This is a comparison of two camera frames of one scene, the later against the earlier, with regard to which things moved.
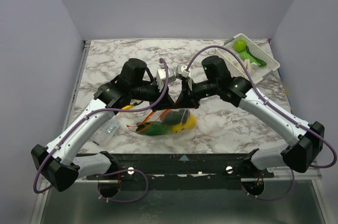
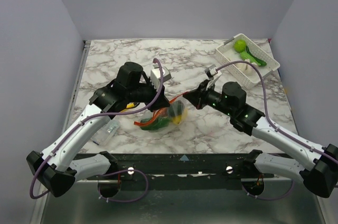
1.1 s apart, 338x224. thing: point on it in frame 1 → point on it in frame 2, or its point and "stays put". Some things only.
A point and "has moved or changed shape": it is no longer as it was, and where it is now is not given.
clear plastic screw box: (104, 133) stays put
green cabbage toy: (240, 45) stays put
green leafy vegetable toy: (249, 55) stays put
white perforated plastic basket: (259, 63) stays put
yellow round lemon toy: (191, 122) → (182, 118)
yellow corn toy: (178, 127) → (177, 119)
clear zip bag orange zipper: (165, 122) has moved or changed shape
